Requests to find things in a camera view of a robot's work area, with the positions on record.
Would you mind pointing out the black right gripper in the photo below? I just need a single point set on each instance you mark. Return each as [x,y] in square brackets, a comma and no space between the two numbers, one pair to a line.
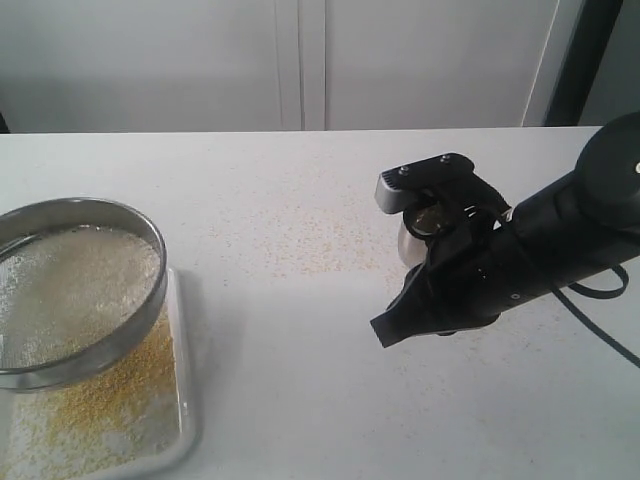
[483,266]

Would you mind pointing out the small stainless steel cup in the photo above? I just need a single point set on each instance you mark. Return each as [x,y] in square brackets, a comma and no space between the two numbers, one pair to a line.
[407,245]

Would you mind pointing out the round steel mesh sieve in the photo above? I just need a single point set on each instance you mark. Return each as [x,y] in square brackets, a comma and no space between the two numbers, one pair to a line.
[29,223]

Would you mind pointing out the clear glass bowl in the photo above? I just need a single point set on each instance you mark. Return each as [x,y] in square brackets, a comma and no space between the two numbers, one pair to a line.
[150,465]

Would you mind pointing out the fine yellow sieved grains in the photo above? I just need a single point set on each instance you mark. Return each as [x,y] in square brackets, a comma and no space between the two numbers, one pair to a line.
[122,415]

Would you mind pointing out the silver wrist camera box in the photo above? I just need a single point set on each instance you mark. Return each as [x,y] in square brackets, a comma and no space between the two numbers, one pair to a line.
[397,189]

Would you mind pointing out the dark vertical post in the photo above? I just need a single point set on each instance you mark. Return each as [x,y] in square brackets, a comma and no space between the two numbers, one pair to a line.
[588,43]

